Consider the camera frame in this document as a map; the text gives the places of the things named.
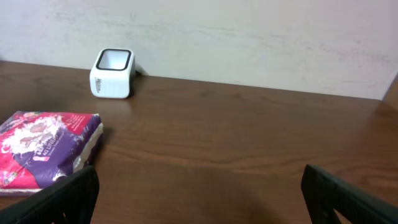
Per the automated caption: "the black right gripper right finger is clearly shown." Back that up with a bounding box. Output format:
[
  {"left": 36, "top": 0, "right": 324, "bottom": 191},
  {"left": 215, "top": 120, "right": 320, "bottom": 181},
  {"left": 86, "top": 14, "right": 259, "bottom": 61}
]
[{"left": 301, "top": 164, "right": 397, "bottom": 224}]

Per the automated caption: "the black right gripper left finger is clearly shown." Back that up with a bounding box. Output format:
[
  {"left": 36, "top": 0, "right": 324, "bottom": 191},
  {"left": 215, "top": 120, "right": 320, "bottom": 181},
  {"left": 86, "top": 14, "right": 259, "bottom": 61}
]
[{"left": 1, "top": 166, "right": 100, "bottom": 224}]

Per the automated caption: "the pink purple liner pack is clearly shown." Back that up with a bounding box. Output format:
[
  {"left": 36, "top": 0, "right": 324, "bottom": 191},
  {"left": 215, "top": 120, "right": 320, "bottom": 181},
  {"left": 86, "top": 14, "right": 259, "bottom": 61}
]
[{"left": 1, "top": 111, "right": 104, "bottom": 196}]

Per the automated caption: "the white barcode scanner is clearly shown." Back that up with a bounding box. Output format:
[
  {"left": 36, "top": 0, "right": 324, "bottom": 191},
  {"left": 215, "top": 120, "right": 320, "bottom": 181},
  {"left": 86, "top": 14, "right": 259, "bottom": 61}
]
[{"left": 90, "top": 48, "right": 136, "bottom": 99}]

